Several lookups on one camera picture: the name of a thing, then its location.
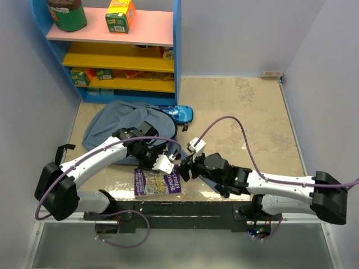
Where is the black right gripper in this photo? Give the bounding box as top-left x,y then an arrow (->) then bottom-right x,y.
174,150 -> 225,186

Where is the purple storey treehouse book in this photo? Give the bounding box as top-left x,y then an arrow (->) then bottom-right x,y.
134,168 -> 182,197

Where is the blue dinosaur pencil case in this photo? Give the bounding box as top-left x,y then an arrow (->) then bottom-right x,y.
158,105 -> 194,132

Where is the blue student backpack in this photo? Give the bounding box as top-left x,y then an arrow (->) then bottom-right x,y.
53,100 -> 225,197

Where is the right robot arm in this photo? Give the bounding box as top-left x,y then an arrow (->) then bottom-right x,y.
178,153 -> 348,225

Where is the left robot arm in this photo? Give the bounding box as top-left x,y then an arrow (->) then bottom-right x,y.
34,122 -> 162,221

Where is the light blue tissue pack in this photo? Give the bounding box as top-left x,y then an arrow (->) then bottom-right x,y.
86,88 -> 100,96

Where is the blue shelf unit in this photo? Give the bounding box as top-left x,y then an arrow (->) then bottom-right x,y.
30,1 -> 182,105

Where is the small green box on shelf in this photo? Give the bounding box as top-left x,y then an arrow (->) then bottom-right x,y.
95,68 -> 114,80

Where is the yellow green carton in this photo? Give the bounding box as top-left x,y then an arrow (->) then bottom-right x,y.
105,0 -> 136,34

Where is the green brown canister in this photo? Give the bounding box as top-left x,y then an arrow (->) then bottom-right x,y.
46,0 -> 87,32

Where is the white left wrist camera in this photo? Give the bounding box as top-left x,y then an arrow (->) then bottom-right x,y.
152,154 -> 176,174

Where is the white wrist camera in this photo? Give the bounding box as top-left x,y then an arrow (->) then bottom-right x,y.
152,154 -> 176,174
187,137 -> 206,160

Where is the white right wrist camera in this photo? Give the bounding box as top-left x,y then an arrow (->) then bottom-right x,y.
187,137 -> 206,160

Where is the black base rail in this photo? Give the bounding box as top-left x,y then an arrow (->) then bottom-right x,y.
84,201 -> 280,233

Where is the white wall label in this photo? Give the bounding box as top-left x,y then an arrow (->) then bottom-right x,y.
259,71 -> 283,80

